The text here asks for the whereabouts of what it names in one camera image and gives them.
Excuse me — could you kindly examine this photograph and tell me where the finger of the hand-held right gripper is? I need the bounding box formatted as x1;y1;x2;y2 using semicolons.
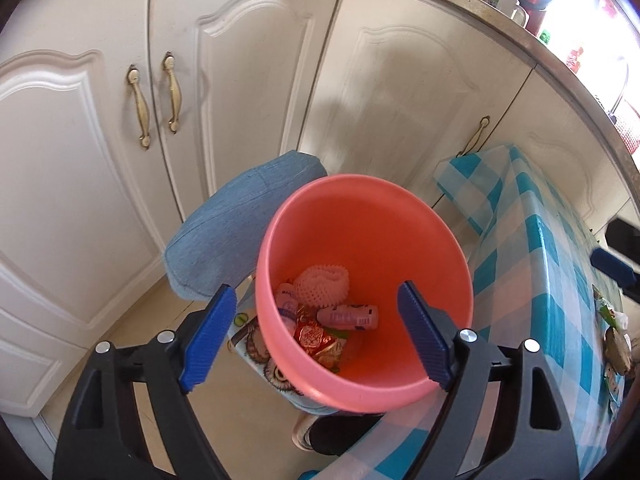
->
605;217;640;250
590;249;640;306

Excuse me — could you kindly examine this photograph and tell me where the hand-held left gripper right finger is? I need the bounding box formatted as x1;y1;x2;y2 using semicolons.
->
396;280;583;480

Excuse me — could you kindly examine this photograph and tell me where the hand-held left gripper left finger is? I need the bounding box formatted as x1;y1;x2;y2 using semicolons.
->
52;283;239;480

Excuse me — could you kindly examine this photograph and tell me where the tan foil packet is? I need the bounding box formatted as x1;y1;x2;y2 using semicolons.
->
602;327;632;376

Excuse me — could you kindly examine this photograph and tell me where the red foil snack wrapper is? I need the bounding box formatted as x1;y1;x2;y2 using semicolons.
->
292;309;351;368

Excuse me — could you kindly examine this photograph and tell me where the white foam fruit net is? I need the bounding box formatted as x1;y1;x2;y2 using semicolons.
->
292;262;351;307

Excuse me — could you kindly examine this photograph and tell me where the pink plastic bin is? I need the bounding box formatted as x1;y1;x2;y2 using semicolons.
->
255;174;474;416

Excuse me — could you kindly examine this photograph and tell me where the green white packet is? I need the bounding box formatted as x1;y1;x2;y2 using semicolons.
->
592;285;628;331

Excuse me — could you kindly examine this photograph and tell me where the owl print stool cover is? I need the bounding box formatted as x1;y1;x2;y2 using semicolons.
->
227;305;341;416

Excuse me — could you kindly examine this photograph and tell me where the blue white checked tablecloth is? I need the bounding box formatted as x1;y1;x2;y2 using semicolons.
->
300;144;633;480

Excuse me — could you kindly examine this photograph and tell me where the red plastic basket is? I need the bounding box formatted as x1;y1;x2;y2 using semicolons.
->
617;110;640;156

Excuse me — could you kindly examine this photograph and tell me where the black shoe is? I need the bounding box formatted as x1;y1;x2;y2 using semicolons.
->
292;412;386;456

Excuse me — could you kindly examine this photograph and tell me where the steel faucet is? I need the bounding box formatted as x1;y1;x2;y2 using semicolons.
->
605;55;633;123

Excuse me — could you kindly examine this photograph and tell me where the red bottle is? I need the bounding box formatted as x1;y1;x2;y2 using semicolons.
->
565;45;588;73

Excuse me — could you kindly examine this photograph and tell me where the steel-edged kitchen countertop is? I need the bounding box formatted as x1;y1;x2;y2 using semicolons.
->
345;0;640;171

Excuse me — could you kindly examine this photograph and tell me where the row of cream cabinet doors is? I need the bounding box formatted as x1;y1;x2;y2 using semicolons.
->
0;0;640;421

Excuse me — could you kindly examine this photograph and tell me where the brass cabinet handle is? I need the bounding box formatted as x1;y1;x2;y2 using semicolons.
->
460;116;492;155
126;64;152;150
161;51;182;135

